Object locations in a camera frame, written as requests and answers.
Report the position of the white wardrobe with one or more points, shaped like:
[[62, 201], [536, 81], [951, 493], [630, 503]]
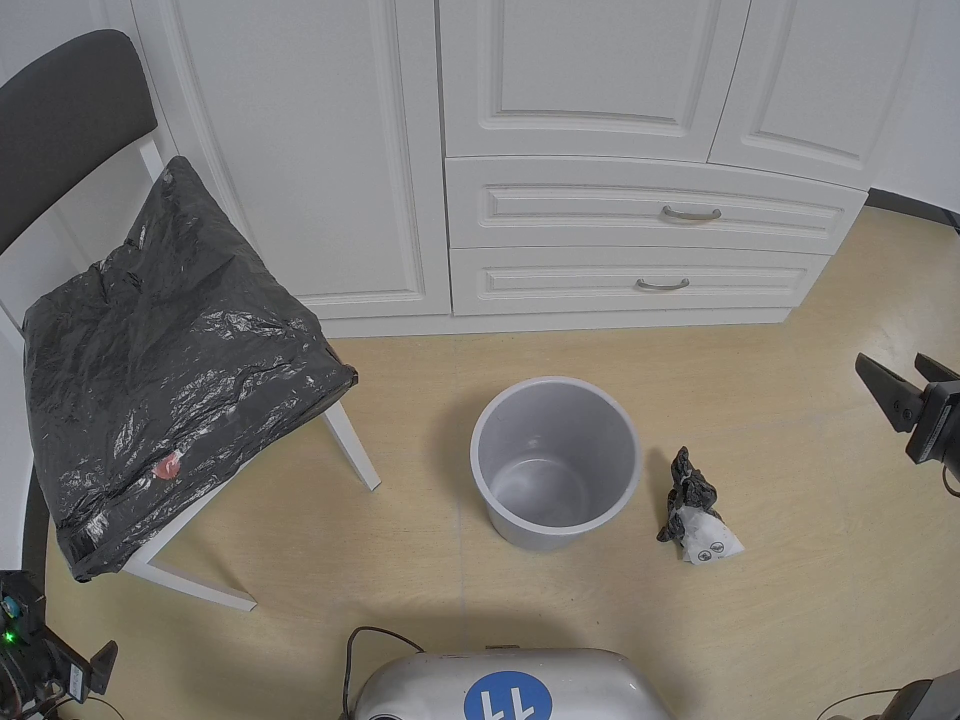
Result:
[[585, 49]]

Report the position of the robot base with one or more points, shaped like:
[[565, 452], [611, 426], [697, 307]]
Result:
[[420, 691]]

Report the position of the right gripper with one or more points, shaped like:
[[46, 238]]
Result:
[[937, 424]]

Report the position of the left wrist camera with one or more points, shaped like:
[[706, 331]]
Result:
[[22, 612]]

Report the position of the black plastic bag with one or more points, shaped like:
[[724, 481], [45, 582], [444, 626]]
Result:
[[172, 372]]

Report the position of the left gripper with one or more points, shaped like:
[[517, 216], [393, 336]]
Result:
[[67, 668]]

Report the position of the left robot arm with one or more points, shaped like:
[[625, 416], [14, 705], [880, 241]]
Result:
[[19, 683]]

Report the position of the white chair dark grey seat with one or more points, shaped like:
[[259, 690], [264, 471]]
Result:
[[67, 117]]

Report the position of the white trash bin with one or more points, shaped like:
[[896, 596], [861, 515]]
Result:
[[555, 417]]

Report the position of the black plastic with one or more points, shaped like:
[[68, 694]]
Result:
[[694, 488]]

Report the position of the crumpled white paper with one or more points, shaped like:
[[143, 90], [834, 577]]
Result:
[[709, 537]]

